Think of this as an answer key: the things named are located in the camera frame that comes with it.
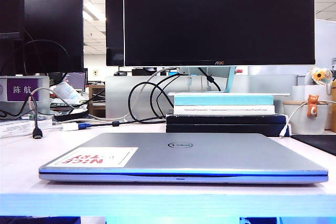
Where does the black looped cable with ferrite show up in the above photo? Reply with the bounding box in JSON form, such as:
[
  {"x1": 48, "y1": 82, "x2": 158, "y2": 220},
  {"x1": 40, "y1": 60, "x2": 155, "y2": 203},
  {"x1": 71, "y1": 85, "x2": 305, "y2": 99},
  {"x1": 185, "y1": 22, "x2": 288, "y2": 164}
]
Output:
[{"x1": 90, "y1": 73, "x2": 182, "y2": 128}]

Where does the white looped cable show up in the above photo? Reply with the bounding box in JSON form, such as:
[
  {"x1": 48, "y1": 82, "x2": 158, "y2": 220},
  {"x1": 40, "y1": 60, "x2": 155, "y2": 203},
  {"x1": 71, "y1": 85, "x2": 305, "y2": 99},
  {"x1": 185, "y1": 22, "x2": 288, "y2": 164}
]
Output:
[{"x1": 88, "y1": 67, "x2": 182, "y2": 123}]

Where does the brown wooden cabinet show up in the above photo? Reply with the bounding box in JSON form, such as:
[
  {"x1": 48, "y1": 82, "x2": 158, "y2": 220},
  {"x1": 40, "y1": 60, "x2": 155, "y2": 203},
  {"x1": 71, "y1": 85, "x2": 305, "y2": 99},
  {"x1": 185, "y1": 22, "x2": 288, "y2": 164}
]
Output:
[{"x1": 88, "y1": 84, "x2": 107, "y2": 119}]

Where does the white cup with wooden lid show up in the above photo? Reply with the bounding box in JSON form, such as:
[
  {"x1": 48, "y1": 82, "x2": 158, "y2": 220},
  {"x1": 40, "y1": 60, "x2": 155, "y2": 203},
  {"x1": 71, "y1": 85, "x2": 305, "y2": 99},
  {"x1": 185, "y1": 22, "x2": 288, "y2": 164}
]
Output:
[{"x1": 282, "y1": 100, "x2": 329, "y2": 135}]

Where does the black monitor power cable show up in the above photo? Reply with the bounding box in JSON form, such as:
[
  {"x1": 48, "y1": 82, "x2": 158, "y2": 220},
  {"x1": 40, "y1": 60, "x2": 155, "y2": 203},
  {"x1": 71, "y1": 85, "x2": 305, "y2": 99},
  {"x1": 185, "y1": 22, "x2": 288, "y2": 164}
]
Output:
[{"x1": 197, "y1": 67, "x2": 222, "y2": 92}]

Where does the black HDMI cable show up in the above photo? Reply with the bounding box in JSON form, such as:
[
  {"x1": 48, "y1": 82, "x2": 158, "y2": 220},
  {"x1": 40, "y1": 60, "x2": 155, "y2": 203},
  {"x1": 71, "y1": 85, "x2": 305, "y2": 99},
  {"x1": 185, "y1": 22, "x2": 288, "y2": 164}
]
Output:
[{"x1": 26, "y1": 94, "x2": 44, "y2": 141}]

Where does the white box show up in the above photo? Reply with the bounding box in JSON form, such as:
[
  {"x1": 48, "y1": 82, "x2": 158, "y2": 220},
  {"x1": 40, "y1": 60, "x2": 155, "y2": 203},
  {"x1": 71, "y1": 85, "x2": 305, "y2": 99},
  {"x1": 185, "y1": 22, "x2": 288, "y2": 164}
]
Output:
[{"x1": 292, "y1": 84, "x2": 334, "y2": 102}]

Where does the white book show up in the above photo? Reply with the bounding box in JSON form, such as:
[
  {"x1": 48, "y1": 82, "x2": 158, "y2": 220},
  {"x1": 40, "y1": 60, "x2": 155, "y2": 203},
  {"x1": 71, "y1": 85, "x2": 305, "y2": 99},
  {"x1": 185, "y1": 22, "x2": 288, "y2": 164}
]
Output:
[{"x1": 173, "y1": 104, "x2": 276, "y2": 116}]

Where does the purple name plate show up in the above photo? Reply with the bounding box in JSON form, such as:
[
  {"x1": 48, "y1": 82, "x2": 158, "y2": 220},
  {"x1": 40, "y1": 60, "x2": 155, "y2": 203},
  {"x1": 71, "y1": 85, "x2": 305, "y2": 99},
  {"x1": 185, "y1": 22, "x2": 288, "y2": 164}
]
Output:
[
  {"x1": 6, "y1": 78, "x2": 40, "y2": 102},
  {"x1": 0, "y1": 76, "x2": 50, "y2": 114}
]

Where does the lit background laptop screen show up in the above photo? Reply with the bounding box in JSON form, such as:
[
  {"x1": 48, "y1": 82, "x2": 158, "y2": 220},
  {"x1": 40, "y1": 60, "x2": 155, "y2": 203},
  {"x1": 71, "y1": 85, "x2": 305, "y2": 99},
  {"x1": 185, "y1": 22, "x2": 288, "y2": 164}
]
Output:
[{"x1": 64, "y1": 71, "x2": 88, "y2": 95}]

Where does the sunflower plush toy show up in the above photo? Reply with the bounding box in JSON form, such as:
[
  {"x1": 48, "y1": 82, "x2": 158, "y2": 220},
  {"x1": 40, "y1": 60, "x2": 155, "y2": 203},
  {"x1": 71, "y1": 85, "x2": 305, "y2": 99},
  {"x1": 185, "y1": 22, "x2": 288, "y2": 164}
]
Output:
[{"x1": 304, "y1": 67, "x2": 332, "y2": 86}]

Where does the stack of white papers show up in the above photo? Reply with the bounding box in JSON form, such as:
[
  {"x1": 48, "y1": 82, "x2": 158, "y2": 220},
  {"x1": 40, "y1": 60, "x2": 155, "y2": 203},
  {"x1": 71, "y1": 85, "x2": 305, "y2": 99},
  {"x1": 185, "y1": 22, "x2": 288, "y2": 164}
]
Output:
[{"x1": 0, "y1": 118, "x2": 55, "y2": 140}]

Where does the white charging cable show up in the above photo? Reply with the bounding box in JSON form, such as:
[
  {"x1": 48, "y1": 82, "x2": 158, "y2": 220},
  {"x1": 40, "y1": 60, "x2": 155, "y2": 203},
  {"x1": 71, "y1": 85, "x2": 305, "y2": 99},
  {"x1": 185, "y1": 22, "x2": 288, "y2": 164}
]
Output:
[{"x1": 279, "y1": 100, "x2": 336, "y2": 139}]

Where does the frosted desk partition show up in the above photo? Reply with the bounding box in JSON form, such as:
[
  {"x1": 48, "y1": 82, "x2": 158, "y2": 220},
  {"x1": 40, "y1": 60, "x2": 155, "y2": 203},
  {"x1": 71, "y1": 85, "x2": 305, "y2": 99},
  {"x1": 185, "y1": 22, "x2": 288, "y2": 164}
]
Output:
[{"x1": 104, "y1": 74, "x2": 299, "y2": 120}]

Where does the white bottle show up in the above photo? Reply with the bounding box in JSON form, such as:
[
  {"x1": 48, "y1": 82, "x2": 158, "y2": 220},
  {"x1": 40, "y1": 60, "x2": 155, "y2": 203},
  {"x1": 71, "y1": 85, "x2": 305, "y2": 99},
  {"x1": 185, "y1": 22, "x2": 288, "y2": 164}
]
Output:
[{"x1": 55, "y1": 81, "x2": 82, "y2": 104}]

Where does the black AOC monitor with stand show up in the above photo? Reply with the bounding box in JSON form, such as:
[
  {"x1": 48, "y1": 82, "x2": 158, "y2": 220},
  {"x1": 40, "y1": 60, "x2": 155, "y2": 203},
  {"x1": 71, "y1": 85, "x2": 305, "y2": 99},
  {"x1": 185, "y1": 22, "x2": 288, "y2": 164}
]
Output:
[{"x1": 123, "y1": 0, "x2": 316, "y2": 97}]

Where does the black mouse pad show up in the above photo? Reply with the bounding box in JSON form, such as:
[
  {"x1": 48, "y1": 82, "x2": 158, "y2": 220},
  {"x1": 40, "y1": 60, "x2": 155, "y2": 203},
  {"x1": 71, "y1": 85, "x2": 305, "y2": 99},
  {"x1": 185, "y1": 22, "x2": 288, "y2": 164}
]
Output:
[{"x1": 291, "y1": 134, "x2": 336, "y2": 156}]

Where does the gray Dell laptop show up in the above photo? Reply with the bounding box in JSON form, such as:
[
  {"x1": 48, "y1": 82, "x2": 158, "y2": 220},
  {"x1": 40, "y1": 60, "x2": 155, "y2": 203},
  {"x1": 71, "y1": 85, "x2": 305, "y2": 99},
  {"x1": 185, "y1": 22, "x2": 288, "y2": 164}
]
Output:
[{"x1": 38, "y1": 132, "x2": 329, "y2": 185}]

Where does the black round monitor base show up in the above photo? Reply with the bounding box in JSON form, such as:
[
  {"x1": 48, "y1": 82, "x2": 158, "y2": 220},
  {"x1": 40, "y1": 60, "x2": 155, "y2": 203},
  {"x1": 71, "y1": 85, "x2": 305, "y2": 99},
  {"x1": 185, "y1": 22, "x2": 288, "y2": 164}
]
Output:
[{"x1": 54, "y1": 108, "x2": 89, "y2": 122}]

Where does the gray cable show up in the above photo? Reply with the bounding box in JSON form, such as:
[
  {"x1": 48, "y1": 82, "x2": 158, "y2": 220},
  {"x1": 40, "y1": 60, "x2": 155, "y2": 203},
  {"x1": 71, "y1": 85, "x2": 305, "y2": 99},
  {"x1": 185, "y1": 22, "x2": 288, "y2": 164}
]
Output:
[{"x1": 27, "y1": 87, "x2": 79, "y2": 112}]

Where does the orange fox cable holder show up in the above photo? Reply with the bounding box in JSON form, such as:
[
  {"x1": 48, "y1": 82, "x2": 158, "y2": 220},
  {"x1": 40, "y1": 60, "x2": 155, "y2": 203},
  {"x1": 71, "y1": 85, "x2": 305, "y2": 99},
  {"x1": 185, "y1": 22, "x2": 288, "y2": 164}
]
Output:
[{"x1": 306, "y1": 93, "x2": 320, "y2": 118}]

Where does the teal book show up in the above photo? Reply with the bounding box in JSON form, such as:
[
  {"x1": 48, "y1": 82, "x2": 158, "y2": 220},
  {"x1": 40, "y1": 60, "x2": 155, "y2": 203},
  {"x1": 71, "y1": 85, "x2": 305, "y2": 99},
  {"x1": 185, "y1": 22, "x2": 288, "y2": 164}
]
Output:
[{"x1": 174, "y1": 95, "x2": 275, "y2": 106}]

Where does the blue and white adapter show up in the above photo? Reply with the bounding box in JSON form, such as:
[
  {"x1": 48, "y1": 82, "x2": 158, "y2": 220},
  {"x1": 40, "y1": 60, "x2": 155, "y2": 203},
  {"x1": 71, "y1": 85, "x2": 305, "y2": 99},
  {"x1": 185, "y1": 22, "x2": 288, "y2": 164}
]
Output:
[{"x1": 62, "y1": 122, "x2": 92, "y2": 132}]

